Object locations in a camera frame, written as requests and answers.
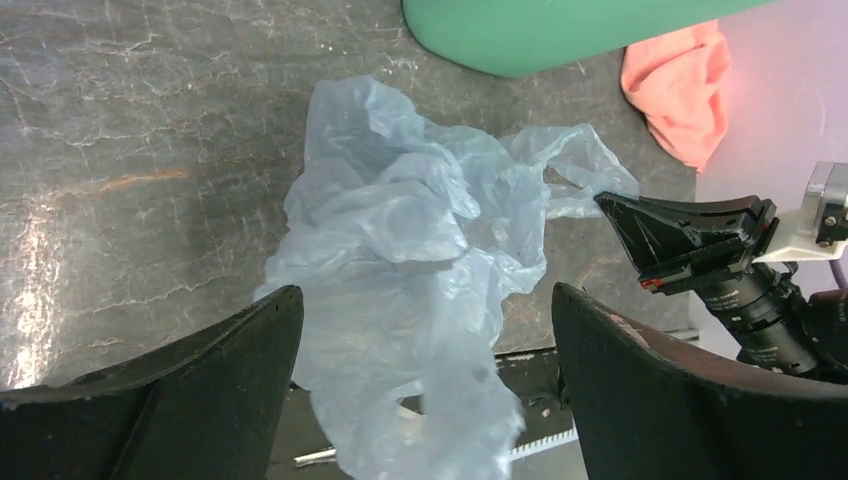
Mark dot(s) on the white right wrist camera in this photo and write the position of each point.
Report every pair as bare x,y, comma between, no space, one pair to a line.
817,230

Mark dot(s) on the light blue plastic trash bag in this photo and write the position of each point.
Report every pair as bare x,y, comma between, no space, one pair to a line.
405,238

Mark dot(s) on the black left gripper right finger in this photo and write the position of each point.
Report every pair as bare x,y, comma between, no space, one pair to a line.
649,406

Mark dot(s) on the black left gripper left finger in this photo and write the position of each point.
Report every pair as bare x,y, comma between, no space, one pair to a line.
204,407

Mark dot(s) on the green plastic trash bin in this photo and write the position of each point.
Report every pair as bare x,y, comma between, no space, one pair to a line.
516,38

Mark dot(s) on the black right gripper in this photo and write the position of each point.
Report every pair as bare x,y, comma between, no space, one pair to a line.
709,248

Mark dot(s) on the pink cloth towel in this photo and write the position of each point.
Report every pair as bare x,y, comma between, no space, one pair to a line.
676,81

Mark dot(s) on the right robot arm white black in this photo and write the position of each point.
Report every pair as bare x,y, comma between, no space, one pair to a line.
823,321

